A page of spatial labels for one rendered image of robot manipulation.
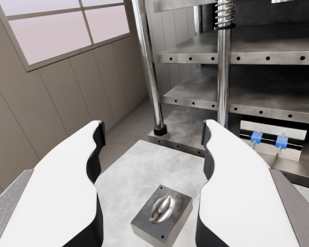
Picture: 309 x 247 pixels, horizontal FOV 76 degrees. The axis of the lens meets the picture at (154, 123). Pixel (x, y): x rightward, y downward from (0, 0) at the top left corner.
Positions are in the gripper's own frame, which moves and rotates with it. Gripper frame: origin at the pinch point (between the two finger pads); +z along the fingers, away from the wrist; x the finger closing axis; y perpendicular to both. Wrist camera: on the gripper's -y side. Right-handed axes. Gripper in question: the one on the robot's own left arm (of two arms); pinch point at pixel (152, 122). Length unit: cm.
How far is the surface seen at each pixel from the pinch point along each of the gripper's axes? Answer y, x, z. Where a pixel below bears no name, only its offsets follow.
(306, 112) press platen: 34, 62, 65
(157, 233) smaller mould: 59, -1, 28
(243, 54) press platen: 13, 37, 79
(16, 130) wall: 91, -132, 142
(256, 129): 47, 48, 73
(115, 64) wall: 67, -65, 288
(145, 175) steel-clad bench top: 67, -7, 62
